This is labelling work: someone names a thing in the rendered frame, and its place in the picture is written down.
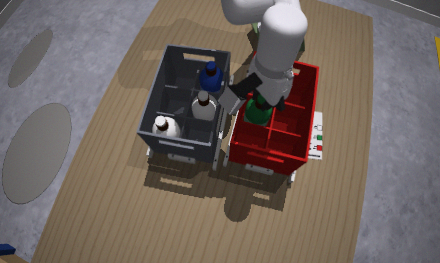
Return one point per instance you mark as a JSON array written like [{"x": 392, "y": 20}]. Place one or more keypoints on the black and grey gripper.
[{"x": 271, "y": 89}]

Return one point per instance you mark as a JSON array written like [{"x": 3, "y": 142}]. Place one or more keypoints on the green bottle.
[{"x": 253, "y": 113}]

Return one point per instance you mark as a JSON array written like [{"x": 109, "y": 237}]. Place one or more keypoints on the white paper pick list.
[{"x": 315, "y": 150}]

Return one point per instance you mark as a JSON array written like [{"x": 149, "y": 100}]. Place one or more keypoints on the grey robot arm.
[{"x": 282, "y": 30}]

